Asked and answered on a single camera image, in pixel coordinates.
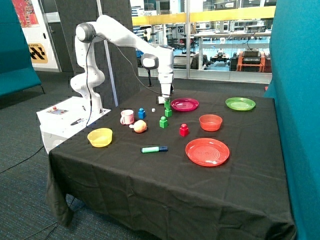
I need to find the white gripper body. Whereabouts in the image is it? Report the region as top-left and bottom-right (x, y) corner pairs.
(158, 73), (174, 98)

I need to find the small green block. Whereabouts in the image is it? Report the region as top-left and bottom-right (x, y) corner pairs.
(164, 99), (171, 109)

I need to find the green block front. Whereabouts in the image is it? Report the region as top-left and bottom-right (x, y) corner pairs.
(159, 116), (168, 129)

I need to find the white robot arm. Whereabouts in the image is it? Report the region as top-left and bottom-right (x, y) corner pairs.
(70, 15), (174, 114)

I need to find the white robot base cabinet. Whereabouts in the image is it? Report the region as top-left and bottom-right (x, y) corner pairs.
(36, 96), (111, 153)

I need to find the green block middle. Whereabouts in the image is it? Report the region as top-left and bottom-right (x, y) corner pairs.
(164, 107), (173, 118)

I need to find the magenta plastic plate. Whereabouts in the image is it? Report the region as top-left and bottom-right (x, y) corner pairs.
(170, 98), (199, 112)

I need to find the blue block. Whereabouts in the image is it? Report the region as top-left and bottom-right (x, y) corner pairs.
(137, 108), (146, 120)

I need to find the red block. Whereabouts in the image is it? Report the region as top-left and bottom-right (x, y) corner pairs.
(179, 123), (189, 137)

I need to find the peach toy fruit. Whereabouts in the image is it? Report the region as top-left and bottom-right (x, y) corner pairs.
(129, 120), (148, 133)

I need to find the pink mug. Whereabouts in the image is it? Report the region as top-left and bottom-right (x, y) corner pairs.
(120, 109), (135, 125)

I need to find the green highlighter marker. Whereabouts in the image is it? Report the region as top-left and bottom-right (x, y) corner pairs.
(140, 146), (168, 154)

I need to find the orange plastic bowl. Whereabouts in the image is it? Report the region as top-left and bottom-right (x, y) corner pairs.
(199, 114), (223, 132)

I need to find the red plastic plate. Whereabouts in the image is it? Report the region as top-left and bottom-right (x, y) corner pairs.
(185, 138), (230, 167)

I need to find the black tablecloth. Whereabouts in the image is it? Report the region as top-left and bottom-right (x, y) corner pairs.
(46, 90), (297, 240)

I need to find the green plastic plate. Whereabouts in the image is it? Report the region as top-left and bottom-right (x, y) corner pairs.
(225, 97), (256, 111)

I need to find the yellow plastic bowl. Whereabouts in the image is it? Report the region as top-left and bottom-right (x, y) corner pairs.
(87, 128), (113, 148)

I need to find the black pen on cabinet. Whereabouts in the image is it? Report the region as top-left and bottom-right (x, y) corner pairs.
(70, 119), (83, 126)

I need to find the teal partition right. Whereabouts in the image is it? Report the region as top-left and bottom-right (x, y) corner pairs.
(265, 0), (320, 240)

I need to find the teal sofa left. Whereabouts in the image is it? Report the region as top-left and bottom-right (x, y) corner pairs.
(0, 0), (42, 97)

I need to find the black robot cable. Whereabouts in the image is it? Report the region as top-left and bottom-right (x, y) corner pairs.
(85, 34), (171, 127)

